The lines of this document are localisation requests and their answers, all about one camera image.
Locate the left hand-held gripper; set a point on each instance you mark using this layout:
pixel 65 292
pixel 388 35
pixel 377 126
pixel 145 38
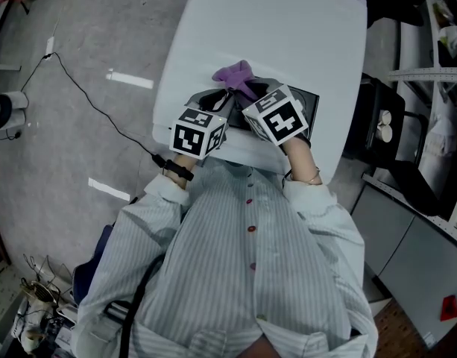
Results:
pixel 192 134

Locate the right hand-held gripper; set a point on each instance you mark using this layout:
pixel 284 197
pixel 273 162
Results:
pixel 280 119

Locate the purple cloth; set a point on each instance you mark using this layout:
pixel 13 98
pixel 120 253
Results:
pixel 235 76

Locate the black box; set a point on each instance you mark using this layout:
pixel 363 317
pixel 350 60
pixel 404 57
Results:
pixel 311 104

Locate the person's right forearm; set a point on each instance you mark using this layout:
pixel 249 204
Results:
pixel 300 159

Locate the person's left forearm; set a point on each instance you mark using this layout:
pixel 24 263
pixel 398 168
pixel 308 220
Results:
pixel 180 162

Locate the black wristband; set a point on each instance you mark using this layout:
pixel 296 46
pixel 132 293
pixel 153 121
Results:
pixel 179 171

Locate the black cart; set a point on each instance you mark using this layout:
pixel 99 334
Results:
pixel 384 95

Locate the white paper cup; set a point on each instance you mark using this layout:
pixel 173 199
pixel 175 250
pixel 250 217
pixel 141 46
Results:
pixel 384 117
pixel 384 132

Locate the striped button shirt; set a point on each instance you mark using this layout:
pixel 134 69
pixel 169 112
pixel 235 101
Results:
pixel 232 267

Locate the white perforated shelf rack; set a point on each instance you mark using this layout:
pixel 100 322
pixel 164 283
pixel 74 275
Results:
pixel 429 74

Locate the white power strip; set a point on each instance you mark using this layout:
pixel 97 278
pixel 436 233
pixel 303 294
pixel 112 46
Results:
pixel 49 46

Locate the dark blue chair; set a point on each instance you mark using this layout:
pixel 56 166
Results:
pixel 90 263

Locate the white round floor device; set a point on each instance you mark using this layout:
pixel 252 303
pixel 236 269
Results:
pixel 4 112

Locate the grey cabinet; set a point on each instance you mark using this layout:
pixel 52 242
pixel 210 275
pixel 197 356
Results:
pixel 407 244

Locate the red triangular object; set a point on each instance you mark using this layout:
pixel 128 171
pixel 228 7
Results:
pixel 449 308

